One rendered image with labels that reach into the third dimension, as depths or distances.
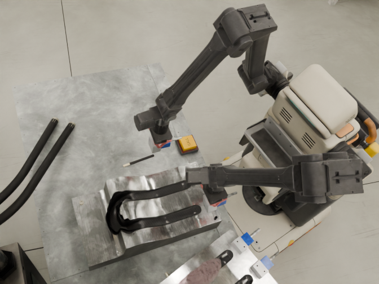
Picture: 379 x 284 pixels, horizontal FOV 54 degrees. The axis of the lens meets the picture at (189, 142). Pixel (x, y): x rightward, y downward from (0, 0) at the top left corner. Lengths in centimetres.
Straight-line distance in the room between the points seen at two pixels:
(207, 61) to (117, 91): 81
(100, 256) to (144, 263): 17
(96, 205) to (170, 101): 50
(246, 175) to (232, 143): 168
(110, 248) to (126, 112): 63
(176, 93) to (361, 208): 199
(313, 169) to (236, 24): 40
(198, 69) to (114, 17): 235
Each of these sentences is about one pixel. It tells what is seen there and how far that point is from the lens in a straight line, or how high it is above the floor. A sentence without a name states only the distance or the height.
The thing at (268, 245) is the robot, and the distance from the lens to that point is 213.
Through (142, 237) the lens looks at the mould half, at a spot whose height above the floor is 93.
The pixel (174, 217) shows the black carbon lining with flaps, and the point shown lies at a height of 88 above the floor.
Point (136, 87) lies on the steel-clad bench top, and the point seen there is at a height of 80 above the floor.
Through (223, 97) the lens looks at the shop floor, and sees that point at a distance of 291.
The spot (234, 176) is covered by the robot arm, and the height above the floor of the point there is 128.
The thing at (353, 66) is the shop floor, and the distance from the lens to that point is 373.
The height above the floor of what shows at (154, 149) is 94.
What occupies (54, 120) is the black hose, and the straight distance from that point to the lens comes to 165.
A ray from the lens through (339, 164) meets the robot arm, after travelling 86.
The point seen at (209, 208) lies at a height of 92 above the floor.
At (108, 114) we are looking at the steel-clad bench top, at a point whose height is 80.
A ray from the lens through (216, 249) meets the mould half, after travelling 141.
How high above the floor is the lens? 217
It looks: 57 degrees down
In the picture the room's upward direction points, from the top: 19 degrees clockwise
